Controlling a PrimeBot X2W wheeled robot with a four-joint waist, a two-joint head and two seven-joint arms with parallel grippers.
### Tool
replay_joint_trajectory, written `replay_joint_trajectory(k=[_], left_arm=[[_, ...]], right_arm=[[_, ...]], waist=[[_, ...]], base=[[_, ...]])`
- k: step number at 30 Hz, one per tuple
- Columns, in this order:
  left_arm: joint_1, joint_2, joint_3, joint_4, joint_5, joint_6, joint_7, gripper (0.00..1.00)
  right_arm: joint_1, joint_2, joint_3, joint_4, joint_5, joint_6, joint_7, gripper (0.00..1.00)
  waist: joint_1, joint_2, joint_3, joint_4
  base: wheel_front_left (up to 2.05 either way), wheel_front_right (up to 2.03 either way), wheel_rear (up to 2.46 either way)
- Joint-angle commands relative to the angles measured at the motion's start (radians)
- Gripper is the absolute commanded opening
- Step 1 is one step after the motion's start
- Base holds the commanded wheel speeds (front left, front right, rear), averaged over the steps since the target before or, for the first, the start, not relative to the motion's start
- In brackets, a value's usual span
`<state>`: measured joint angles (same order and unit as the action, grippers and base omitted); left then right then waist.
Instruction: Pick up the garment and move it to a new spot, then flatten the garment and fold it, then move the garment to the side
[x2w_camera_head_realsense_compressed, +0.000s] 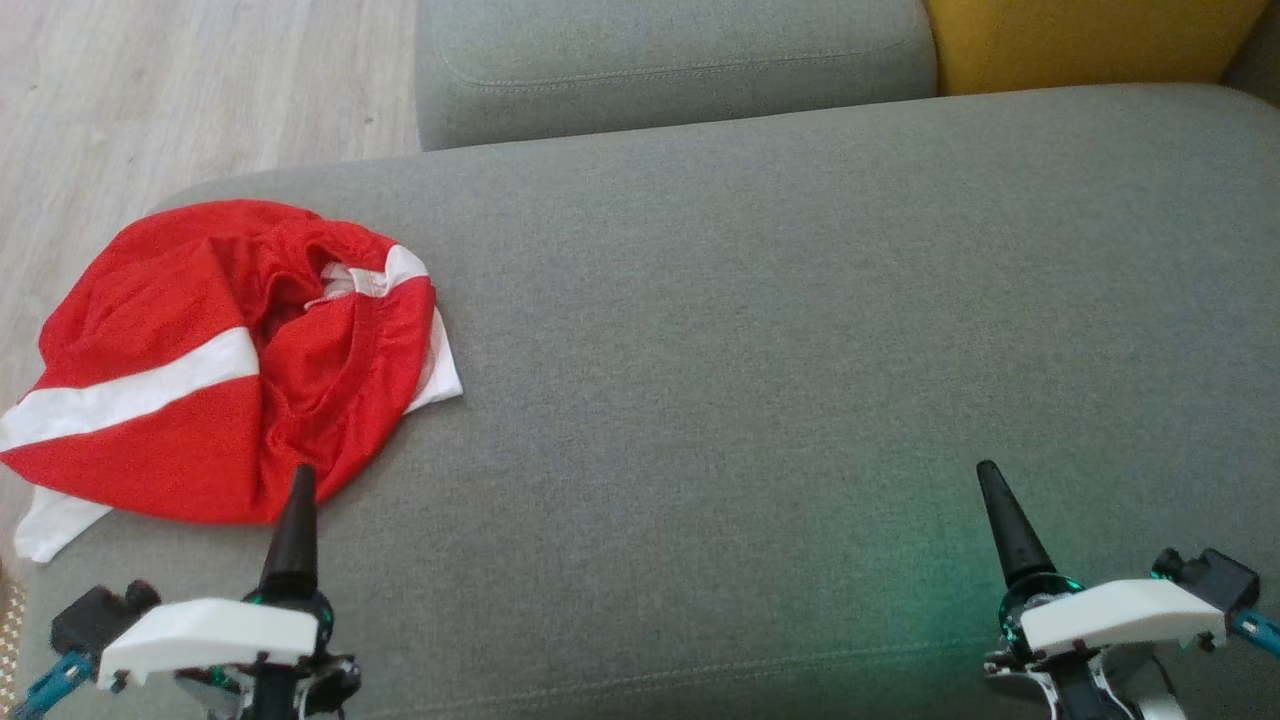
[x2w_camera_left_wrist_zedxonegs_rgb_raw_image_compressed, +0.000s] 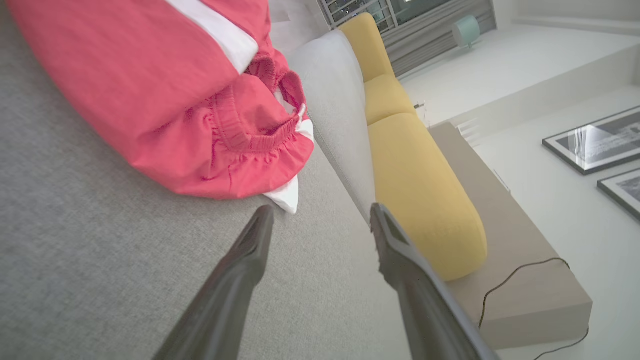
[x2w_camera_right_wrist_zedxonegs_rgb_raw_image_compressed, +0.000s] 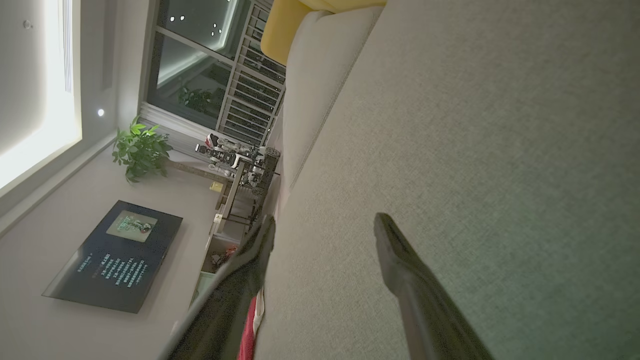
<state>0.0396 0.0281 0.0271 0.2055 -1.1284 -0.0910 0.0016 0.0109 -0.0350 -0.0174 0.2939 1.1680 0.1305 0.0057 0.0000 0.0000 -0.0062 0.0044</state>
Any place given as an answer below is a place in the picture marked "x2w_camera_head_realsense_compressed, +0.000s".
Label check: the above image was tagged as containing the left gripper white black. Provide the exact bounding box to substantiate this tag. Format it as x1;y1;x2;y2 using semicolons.
97;463;333;693

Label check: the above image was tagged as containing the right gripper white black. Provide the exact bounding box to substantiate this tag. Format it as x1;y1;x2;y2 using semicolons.
976;460;1228;656

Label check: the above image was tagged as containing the red shorts white stripe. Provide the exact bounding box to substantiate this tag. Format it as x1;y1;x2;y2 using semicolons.
0;200;438;526

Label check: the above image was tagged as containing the grey sofa seat cushion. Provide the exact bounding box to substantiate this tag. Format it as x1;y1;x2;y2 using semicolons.
18;83;1280;720

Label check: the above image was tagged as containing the yellow cushion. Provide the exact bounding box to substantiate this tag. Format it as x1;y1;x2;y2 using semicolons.
925;0;1271;96

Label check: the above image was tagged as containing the grey cushion corner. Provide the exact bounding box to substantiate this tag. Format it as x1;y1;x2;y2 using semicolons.
1220;20;1280;106

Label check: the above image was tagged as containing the grey sofa back cushion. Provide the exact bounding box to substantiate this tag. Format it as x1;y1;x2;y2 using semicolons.
415;0;938;151

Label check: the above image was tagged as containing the black cable teal connector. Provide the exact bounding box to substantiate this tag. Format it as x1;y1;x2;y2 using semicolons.
1232;608;1280;661
10;650;96;720

